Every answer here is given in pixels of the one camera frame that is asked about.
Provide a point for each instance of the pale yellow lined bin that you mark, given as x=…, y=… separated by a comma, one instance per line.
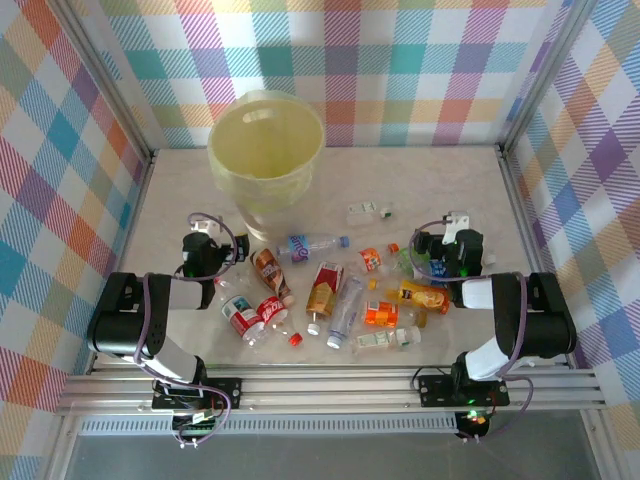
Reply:
x=265, y=150

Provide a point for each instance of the blue label bottle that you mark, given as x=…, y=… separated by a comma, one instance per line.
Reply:
x=439, y=270

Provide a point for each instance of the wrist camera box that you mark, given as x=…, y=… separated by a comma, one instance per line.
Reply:
x=457, y=225
x=210, y=229

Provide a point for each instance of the red gold label bottle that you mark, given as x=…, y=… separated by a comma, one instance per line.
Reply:
x=324, y=290

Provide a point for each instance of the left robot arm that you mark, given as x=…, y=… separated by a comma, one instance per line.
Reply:
x=125, y=320

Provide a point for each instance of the brown label bottle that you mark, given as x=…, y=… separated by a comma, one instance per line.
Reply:
x=270, y=272

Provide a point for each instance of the clear bottle white red label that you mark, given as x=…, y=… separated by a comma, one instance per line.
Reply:
x=239, y=310

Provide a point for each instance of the clear bottle green white label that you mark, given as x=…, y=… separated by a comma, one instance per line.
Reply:
x=377, y=340

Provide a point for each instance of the red cola label bottle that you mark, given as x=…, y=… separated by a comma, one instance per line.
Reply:
x=270, y=310

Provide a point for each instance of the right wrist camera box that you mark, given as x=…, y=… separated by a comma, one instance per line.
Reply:
x=457, y=225

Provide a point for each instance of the yellow orange juice bottle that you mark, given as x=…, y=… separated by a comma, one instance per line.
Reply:
x=425, y=297

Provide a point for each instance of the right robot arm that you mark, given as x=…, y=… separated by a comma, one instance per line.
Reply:
x=545, y=320

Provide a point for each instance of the small orange label bottle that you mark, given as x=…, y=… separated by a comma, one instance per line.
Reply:
x=370, y=259

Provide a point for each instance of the clear bottle blue cap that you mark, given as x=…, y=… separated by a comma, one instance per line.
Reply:
x=305, y=248

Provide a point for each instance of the clear crushed bottle white cap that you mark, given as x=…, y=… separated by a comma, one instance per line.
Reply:
x=347, y=305

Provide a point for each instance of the aluminium side rail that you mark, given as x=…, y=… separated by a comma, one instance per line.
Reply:
x=521, y=210
x=136, y=210

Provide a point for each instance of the aluminium frame rail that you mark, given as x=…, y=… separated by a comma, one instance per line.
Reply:
x=325, y=390

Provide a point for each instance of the clear bottle small green label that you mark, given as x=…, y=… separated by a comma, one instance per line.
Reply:
x=362, y=207

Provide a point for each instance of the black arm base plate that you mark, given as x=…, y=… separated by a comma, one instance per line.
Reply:
x=227, y=392
x=435, y=392

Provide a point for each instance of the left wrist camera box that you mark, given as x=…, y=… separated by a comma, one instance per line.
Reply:
x=210, y=229

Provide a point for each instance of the aluminium upright post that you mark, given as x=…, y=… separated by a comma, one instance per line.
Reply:
x=114, y=75
x=543, y=75

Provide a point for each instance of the orange white label bottle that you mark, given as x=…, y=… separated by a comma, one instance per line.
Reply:
x=381, y=314

